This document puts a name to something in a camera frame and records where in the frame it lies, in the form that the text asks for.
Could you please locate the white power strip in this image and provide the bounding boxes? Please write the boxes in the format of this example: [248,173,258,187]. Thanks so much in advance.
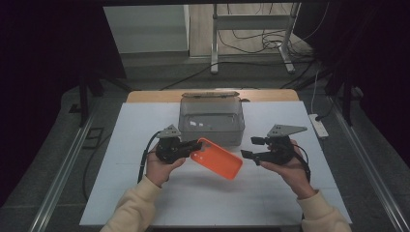
[307,113,330,140]

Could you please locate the white metal stand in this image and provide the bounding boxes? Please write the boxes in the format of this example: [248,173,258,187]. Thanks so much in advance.
[210,2,303,75]

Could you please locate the left hand-held gripper cable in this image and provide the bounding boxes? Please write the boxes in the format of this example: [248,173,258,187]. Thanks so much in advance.
[136,130,161,185]

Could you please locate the tangle of black cables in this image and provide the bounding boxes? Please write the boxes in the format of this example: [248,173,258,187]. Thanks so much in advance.
[217,2,331,63]

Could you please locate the person's left hand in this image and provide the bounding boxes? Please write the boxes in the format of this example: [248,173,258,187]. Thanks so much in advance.
[145,142,188,189]

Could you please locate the orange phone case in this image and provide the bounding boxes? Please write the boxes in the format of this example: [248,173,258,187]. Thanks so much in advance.
[190,136,244,182]

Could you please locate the hand-held gripper cable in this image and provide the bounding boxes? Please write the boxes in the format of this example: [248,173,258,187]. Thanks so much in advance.
[136,130,161,185]
[291,143,312,184]

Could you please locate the person's right hand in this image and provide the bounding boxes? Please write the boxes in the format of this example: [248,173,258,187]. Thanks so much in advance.
[259,138,317,200]

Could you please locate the white power strip cable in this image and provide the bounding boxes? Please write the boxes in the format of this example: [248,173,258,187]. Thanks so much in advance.
[310,69,321,115]

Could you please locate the grey plastic storage box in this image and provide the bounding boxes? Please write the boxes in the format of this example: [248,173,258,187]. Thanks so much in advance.
[177,90,251,147]

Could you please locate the white foam board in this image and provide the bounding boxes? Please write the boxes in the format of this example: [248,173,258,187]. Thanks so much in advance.
[79,100,353,226]

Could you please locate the thin black floor cable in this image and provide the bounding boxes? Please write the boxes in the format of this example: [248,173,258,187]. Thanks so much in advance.
[81,132,113,201]

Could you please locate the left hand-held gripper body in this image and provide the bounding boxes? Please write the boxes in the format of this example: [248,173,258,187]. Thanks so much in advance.
[155,124,191,165]

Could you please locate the black flat frame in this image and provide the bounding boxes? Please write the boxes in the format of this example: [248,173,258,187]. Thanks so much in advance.
[81,127,105,150]

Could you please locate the dark curtain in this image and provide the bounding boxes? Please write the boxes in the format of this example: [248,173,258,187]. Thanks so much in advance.
[292,0,410,160]
[0,0,128,208]

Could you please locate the right hand-held gripper cable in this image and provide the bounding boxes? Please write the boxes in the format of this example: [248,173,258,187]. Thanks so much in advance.
[291,143,312,184]

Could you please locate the white cabinet panel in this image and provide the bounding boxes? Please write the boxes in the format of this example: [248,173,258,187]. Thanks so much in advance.
[102,4,190,55]

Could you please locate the aluminium floor rail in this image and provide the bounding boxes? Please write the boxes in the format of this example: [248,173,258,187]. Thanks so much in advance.
[29,109,99,232]
[328,96,410,232]

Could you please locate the black stand legs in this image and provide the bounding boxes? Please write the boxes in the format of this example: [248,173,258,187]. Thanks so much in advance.
[323,70,356,127]
[68,68,132,128]

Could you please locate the black plug cable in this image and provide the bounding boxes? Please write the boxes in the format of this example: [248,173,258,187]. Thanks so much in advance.
[315,100,337,122]

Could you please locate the long black floor cable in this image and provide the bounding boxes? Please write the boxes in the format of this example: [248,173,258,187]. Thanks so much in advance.
[159,60,312,92]

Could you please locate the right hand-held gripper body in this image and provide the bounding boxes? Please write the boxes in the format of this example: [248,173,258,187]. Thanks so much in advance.
[266,124,308,166]

